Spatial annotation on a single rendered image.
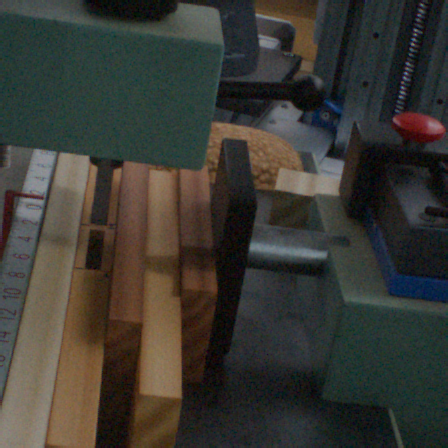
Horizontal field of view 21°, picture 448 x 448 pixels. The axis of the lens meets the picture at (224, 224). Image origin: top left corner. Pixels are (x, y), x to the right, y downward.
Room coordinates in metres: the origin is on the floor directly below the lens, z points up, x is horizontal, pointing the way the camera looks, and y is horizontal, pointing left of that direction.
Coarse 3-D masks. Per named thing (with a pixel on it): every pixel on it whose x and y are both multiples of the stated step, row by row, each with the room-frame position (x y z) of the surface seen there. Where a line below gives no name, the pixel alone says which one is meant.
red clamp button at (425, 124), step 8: (392, 120) 0.65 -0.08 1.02; (400, 120) 0.64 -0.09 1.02; (408, 120) 0.64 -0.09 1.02; (416, 120) 0.64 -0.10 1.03; (424, 120) 0.65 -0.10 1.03; (432, 120) 0.65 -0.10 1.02; (400, 128) 0.64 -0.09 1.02; (408, 128) 0.64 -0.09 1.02; (416, 128) 0.64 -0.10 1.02; (424, 128) 0.64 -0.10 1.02; (432, 128) 0.64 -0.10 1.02; (440, 128) 0.64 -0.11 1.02; (400, 136) 0.64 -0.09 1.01; (408, 136) 0.64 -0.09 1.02; (416, 136) 0.63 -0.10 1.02; (424, 136) 0.63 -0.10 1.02; (432, 136) 0.63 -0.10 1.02; (440, 136) 0.64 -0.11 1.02
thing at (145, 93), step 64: (0, 0) 0.58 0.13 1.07; (64, 0) 0.60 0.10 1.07; (0, 64) 0.56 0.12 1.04; (64, 64) 0.56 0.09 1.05; (128, 64) 0.57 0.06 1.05; (192, 64) 0.57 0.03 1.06; (0, 128) 0.56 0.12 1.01; (64, 128) 0.56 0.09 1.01; (128, 128) 0.57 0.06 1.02; (192, 128) 0.57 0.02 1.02
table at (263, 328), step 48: (288, 288) 0.66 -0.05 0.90; (240, 336) 0.59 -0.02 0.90; (288, 336) 0.60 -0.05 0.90; (192, 384) 0.53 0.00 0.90; (240, 384) 0.54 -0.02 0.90; (288, 384) 0.55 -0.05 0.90; (96, 432) 0.47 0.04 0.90; (192, 432) 0.49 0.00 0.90; (240, 432) 0.50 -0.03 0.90; (288, 432) 0.50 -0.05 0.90; (336, 432) 0.51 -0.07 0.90; (384, 432) 0.52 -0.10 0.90
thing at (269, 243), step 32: (224, 160) 0.61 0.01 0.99; (224, 192) 0.58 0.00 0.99; (224, 224) 0.56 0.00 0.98; (256, 224) 0.61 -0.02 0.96; (224, 256) 0.56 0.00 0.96; (256, 256) 0.59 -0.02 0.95; (288, 256) 0.59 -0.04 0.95; (320, 256) 0.60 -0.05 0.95; (224, 288) 0.56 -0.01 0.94; (224, 320) 0.56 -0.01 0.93; (224, 352) 0.56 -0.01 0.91
